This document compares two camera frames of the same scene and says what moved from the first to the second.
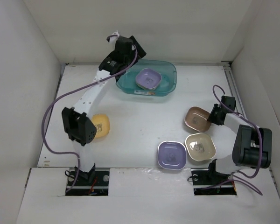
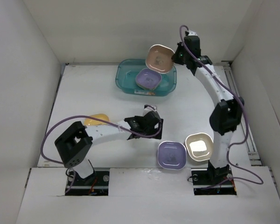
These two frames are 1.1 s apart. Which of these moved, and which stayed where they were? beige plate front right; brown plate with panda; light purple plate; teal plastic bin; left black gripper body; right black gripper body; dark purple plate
Moved: left black gripper body; right black gripper body; brown plate with panda
Stayed: light purple plate; dark purple plate; beige plate front right; teal plastic bin
